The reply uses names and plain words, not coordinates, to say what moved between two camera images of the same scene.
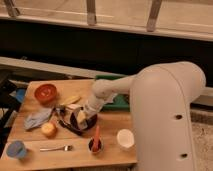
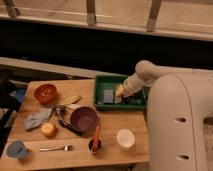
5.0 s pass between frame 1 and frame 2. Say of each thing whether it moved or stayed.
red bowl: stayed
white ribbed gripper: moved
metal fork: stayed
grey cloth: stayed
